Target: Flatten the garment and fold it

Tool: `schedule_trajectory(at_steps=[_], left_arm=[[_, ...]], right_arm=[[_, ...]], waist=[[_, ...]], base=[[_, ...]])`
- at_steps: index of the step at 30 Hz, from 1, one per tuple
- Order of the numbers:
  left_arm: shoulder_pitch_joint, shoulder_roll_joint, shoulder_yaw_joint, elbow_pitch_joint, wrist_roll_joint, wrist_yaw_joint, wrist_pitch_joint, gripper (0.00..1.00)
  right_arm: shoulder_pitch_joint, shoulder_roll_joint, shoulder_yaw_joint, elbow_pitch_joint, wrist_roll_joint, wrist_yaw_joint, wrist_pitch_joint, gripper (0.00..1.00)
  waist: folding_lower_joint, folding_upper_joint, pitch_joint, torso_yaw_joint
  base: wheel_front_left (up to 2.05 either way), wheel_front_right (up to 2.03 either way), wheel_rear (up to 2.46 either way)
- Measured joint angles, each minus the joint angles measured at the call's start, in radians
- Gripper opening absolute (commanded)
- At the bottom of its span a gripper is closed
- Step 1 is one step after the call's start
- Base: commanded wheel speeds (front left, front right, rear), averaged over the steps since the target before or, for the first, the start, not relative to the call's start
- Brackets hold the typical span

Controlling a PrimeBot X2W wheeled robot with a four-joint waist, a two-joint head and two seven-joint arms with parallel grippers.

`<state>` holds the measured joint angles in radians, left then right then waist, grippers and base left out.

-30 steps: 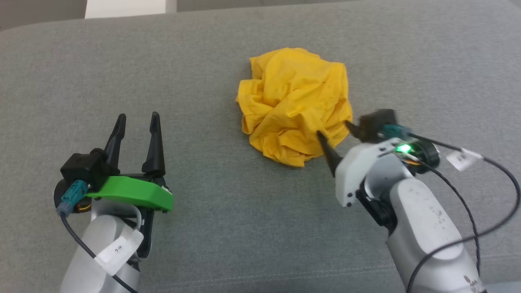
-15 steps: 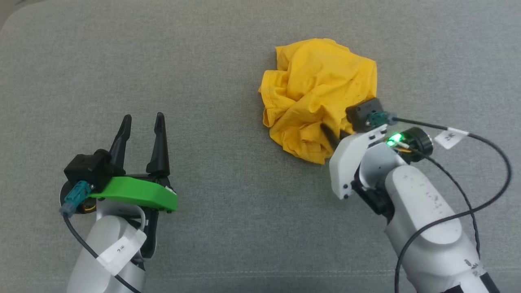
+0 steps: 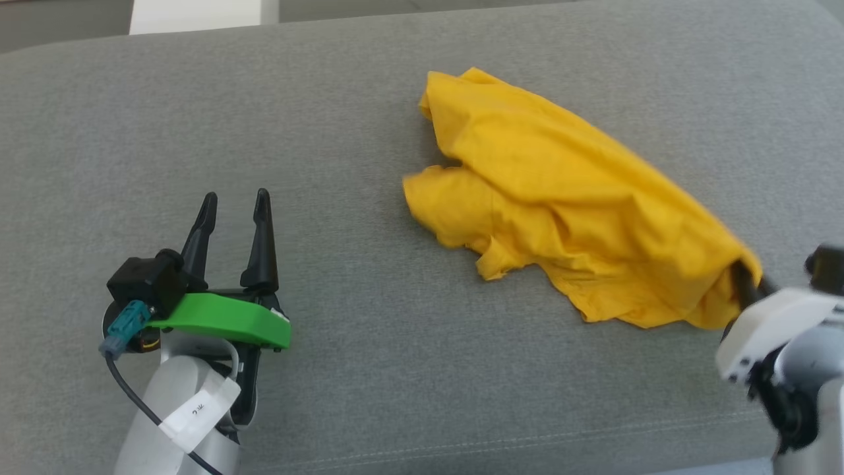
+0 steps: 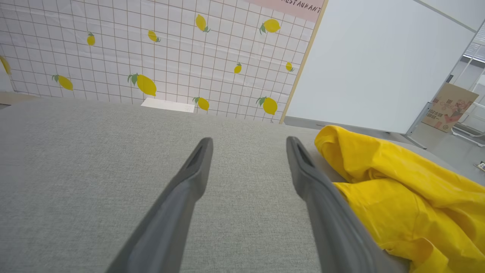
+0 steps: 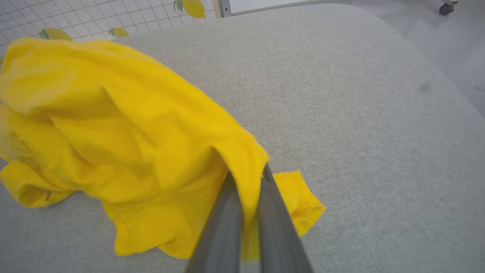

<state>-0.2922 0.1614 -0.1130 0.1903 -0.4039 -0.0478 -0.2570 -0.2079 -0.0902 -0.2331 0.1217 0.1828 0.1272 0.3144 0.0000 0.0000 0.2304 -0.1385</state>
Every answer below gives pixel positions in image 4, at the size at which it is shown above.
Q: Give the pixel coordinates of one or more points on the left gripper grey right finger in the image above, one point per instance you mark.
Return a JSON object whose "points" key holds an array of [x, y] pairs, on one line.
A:
{"points": [[329, 223]]}

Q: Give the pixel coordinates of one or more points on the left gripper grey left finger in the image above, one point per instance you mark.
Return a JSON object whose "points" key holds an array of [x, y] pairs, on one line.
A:
{"points": [[170, 220]]}

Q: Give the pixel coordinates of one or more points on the yellow cartoon print t-shirt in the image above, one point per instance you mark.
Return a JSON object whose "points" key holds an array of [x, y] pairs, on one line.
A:
{"points": [[409, 197]]}

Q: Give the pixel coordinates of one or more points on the white flat box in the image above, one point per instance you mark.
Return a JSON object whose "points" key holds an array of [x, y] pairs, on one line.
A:
{"points": [[168, 105]]}

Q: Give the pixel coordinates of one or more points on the white floor power socket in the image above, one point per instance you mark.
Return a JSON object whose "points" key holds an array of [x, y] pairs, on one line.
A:
{"points": [[481, 166]]}

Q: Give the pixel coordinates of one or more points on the brown printed cardboard box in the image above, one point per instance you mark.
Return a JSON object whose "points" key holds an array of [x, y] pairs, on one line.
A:
{"points": [[451, 108]]}

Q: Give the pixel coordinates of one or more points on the wooden edge strip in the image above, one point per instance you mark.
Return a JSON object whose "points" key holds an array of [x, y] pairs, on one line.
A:
{"points": [[303, 57]]}

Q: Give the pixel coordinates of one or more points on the white partition panel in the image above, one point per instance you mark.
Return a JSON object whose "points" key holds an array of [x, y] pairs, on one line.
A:
{"points": [[379, 57]]}

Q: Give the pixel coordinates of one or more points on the lemon print grid backdrop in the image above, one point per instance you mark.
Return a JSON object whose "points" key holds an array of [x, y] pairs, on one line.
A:
{"points": [[113, 38]]}

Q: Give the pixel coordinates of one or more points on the pink restaurant sign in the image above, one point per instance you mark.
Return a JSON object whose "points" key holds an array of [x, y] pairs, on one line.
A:
{"points": [[299, 8]]}

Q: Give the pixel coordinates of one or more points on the white metal frame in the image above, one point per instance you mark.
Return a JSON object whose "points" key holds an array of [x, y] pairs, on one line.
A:
{"points": [[470, 132]]}

